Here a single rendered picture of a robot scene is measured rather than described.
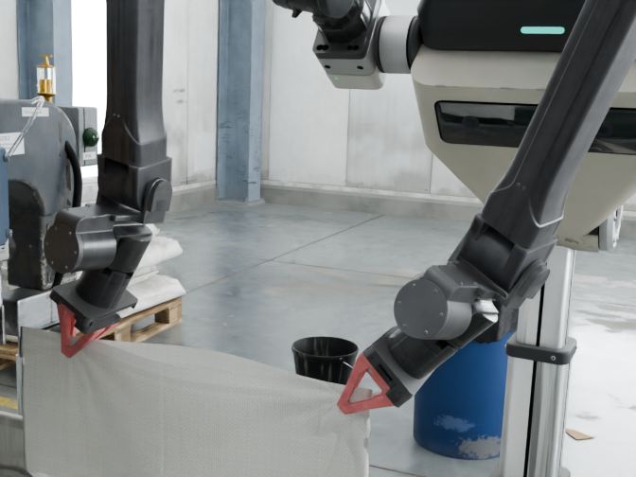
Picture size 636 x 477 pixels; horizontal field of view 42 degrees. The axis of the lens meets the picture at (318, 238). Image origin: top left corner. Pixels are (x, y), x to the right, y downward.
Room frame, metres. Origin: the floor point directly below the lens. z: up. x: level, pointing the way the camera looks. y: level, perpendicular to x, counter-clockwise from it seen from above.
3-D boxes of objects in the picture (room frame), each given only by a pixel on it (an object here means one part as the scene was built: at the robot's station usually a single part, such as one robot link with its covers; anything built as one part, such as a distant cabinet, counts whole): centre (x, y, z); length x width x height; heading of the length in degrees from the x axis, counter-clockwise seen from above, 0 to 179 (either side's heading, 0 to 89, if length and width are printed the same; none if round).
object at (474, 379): (3.13, -0.61, 0.32); 0.51 x 0.48 x 0.65; 158
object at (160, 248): (4.43, 1.07, 0.44); 0.68 x 0.44 x 0.15; 158
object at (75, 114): (1.26, 0.39, 1.29); 0.08 x 0.05 x 0.09; 68
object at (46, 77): (1.20, 0.40, 1.37); 0.03 x 0.02 x 0.03; 68
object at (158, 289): (4.44, 1.06, 0.20); 0.67 x 0.43 x 0.15; 158
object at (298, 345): (3.47, -0.05, 0.13); 0.30 x 0.30 x 0.26
